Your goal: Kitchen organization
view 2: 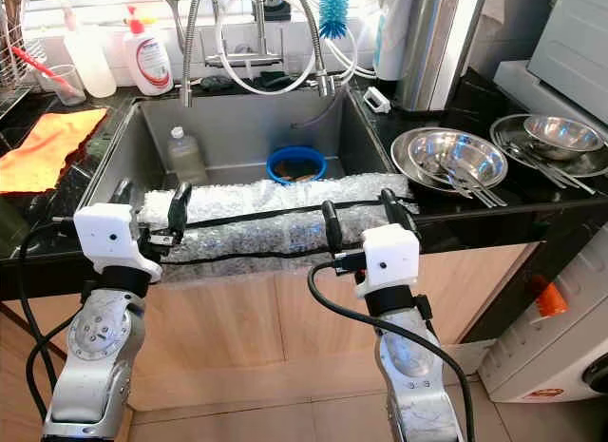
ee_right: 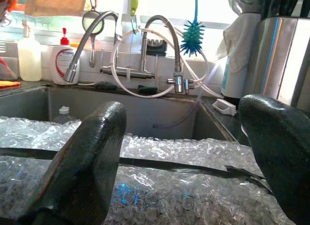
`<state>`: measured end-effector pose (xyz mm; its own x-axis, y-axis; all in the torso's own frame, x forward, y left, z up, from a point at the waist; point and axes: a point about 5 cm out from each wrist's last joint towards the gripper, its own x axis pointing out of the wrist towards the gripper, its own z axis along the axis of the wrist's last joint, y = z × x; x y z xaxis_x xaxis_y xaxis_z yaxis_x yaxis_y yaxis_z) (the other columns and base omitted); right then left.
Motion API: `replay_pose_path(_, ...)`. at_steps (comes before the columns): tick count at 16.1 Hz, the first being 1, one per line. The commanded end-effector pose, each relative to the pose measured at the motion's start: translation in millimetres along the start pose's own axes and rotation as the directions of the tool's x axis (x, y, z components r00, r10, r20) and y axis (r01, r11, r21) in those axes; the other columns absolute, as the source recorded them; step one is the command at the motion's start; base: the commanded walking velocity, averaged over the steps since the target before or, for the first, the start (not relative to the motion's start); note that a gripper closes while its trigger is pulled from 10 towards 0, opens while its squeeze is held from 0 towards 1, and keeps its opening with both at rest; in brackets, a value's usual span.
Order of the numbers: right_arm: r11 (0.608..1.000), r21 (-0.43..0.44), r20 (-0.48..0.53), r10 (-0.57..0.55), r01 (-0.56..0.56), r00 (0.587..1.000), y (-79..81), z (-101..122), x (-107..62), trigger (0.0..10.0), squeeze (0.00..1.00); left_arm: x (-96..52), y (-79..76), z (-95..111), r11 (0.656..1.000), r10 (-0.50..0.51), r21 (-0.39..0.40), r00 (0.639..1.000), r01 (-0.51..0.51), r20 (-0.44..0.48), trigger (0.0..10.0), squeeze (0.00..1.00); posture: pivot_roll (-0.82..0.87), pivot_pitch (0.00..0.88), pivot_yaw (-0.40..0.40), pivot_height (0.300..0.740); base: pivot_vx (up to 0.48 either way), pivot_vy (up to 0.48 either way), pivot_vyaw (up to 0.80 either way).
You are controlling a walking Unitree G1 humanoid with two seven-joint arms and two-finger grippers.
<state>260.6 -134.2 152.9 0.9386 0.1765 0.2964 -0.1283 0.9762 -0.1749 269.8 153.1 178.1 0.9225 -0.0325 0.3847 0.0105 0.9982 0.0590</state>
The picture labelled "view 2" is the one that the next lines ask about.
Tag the stainless steel sink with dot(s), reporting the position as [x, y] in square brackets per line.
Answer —
[237, 124]

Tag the white soap bottle red cap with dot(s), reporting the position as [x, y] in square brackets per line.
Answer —
[149, 62]

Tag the clear plastic bottle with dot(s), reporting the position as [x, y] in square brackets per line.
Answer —
[186, 162]

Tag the orange plastic object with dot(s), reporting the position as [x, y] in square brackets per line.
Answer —
[549, 297]

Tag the tall stainless steel canister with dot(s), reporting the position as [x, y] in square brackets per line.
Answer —
[437, 48]

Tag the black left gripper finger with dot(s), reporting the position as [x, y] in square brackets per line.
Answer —
[180, 209]
[123, 193]

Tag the orange cloth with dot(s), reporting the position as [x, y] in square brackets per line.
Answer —
[47, 152]

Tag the blue plastic bowl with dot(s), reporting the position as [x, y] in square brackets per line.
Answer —
[275, 163]

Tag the chrome mixer tap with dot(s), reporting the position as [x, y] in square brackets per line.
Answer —
[258, 28]

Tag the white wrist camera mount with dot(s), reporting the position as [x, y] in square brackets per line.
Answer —
[389, 261]
[109, 238]

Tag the blue bottle brush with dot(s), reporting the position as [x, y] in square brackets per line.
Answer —
[334, 14]

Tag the large steel plate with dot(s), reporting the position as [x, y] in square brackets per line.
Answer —
[399, 157]

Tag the clear bubble wrap strip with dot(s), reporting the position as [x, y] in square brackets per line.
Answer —
[266, 195]

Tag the white washing machine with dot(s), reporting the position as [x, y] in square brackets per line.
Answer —
[570, 33]

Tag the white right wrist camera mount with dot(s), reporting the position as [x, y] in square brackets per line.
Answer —
[389, 261]

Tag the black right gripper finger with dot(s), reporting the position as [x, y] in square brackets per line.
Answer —
[393, 209]
[332, 228]

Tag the steel gooseneck spring faucet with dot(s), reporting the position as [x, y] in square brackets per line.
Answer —
[321, 52]

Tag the steel cutlery piece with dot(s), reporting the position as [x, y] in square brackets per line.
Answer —
[565, 171]
[541, 166]
[499, 195]
[484, 195]

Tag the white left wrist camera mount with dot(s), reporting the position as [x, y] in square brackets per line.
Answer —
[109, 238]

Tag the clear plastic cup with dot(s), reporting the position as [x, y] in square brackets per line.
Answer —
[68, 86]

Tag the small white plastic clip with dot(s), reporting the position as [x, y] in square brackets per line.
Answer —
[376, 99]

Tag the black tape strip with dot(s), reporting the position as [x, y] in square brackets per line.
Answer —
[275, 214]
[247, 255]

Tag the small steel bowl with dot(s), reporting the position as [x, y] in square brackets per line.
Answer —
[562, 133]

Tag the light wood sink cabinet front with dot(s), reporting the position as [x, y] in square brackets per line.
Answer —
[294, 328]

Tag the large steel bowl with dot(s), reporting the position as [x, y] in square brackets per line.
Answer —
[461, 145]

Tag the white pump bottle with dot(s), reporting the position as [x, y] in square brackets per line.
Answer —
[92, 62]

